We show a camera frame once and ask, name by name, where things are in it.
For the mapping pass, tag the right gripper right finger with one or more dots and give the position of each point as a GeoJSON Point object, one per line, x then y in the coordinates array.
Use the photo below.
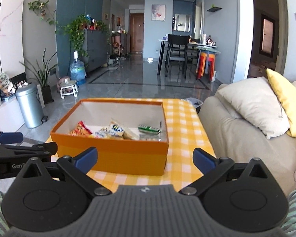
{"type": "Point", "coordinates": [213, 170]}

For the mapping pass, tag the beige sofa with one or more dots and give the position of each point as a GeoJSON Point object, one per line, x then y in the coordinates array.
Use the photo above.
{"type": "Point", "coordinates": [232, 136]}

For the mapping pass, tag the dark dining table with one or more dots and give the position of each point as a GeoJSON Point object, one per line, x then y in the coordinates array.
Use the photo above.
{"type": "Point", "coordinates": [193, 52]}

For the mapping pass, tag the white cushion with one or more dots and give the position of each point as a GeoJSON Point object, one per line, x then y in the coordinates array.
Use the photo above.
{"type": "Point", "coordinates": [256, 102]}

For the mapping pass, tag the yellow cushion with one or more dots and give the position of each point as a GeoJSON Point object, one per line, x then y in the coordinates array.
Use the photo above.
{"type": "Point", "coordinates": [286, 94]}

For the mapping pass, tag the orange cardboard box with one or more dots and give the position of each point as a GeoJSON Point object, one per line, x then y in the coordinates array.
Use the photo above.
{"type": "Point", "coordinates": [146, 156]}

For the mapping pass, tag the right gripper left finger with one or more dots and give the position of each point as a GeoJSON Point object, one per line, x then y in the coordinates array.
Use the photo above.
{"type": "Point", "coordinates": [76, 169]}

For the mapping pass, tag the blue water jug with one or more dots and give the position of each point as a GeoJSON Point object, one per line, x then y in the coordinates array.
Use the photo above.
{"type": "Point", "coordinates": [77, 70]}

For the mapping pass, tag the yellow checkered tablecloth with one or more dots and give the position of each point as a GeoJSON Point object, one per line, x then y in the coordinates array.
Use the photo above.
{"type": "Point", "coordinates": [185, 133]}

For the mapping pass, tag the potted green plant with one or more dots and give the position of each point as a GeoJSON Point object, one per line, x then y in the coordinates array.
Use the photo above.
{"type": "Point", "coordinates": [41, 71]}

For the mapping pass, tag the dark grey cabinet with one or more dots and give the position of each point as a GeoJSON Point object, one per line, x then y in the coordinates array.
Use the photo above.
{"type": "Point", "coordinates": [95, 44]}

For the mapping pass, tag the orange red stacked stools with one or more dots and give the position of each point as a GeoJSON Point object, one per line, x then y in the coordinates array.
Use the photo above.
{"type": "Point", "coordinates": [206, 64]}

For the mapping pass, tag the white potato chip bag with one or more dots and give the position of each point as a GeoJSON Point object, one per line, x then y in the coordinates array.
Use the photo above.
{"type": "Point", "coordinates": [115, 131]}

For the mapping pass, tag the orange fries snack bag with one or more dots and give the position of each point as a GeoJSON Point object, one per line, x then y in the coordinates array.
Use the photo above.
{"type": "Point", "coordinates": [80, 130]}

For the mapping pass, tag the green wrapped sausage stick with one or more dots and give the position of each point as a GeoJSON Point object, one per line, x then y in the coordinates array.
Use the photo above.
{"type": "Point", "coordinates": [149, 129]}

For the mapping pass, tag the silver pedal trash can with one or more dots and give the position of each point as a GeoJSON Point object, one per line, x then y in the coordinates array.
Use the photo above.
{"type": "Point", "coordinates": [30, 106]}

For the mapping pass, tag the white spicy strip packet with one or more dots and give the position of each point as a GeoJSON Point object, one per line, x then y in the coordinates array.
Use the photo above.
{"type": "Point", "coordinates": [100, 134]}

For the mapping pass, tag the trailing green pothos plant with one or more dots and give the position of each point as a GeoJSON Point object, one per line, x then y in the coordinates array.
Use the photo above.
{"type": "Point", "coordinates": [74, 30]}

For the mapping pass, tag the brown wooden door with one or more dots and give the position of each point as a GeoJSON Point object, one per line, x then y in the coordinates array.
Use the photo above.
{"type": "Point", "coordinates": [136, 30]}

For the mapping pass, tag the green chip snack bag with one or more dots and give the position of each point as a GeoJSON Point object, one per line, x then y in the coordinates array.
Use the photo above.
{"type": "Point", "coordinates": [130, 135]}

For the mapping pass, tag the black dining chair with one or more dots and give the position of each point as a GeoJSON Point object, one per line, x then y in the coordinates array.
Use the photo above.
{"type": "Point", "coordinates": [177, 51]}

